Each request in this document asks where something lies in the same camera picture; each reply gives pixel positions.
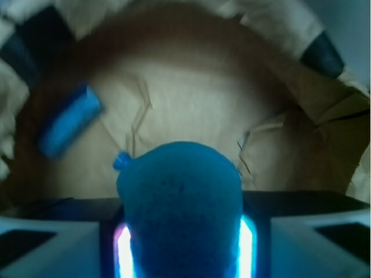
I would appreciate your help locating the blue foam ball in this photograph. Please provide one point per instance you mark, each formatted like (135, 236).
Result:
(183, 206)

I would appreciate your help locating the blue sponge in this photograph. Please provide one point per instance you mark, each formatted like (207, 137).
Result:
(64, 126)

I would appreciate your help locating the brown paper bag basin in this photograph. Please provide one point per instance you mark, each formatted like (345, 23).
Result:
(260, 81)

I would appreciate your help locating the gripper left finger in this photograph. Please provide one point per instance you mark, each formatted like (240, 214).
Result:
(65, 238)

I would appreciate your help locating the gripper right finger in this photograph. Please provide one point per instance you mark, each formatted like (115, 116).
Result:
(304, 234)

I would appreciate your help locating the blue plastic bottle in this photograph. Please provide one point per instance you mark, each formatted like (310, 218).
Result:
(121, 161)

